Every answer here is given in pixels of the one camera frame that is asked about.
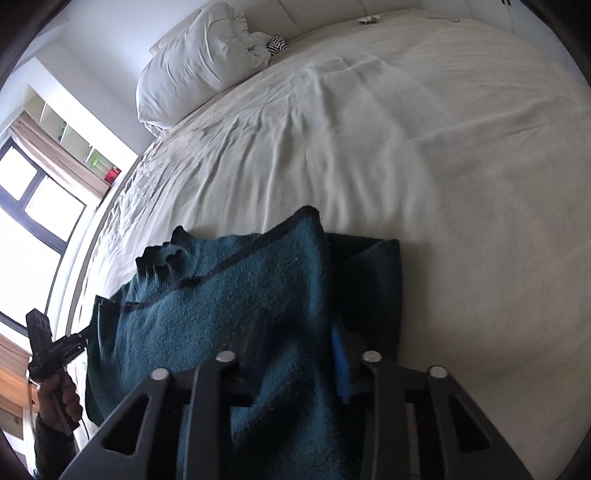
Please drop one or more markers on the dark sleeve forearm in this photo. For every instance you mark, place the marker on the dark sleeve forearm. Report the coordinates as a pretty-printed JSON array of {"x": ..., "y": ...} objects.
[{"x": 54, "y": 451}]

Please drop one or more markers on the small item on bed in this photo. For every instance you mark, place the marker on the small item on bed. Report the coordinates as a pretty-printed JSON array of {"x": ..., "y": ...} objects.
[{"x": 371, "y": 19}]

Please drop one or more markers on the beige roman blind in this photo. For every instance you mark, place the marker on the beige roman blind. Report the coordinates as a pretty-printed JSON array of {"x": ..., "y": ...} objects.
[{"x": 66, "y": 169}]

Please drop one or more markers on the dark teal knit sweater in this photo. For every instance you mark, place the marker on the dark teal knit sweater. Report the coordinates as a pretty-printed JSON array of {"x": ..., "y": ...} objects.
[{"x": 326, "y": 293}]

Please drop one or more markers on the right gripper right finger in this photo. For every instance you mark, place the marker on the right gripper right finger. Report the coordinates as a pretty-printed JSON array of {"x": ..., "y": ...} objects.
[{"x": 410, "y": 424}]

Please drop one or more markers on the zebra striped cloth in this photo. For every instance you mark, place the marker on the zebra striped cloth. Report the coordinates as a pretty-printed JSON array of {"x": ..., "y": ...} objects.
[{"x": 276, "y": 44}]

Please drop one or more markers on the cream bed sheet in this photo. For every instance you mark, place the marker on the cream bed sheet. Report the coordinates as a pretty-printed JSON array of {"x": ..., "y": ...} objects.
[{"x": 465, "y": 143}]

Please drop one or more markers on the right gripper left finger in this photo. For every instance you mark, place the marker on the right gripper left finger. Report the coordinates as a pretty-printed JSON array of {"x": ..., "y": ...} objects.
[{"x": 178, "y": 424}]

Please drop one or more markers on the white wall shelf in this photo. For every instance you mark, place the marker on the white wall shelf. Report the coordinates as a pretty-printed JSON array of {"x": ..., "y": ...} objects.
[{"x": 63, "y": 133}]

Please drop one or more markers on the red box on shelf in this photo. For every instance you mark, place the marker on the red box on shelf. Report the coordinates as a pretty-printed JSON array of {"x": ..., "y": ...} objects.
[{"x": 111, "y": 175}]

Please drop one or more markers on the black framed window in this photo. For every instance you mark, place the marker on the black framed window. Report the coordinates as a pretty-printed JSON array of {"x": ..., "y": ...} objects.
[{"x": 38, "y": 218}]

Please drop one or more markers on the left hand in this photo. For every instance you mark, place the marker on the left hand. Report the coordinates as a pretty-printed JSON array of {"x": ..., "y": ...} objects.
[{"x": 59, "y": 403}]

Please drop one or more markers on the white pillow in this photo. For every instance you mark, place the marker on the white pillow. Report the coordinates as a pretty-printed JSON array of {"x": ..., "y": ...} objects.
[{"x": 216, "y": 51}]

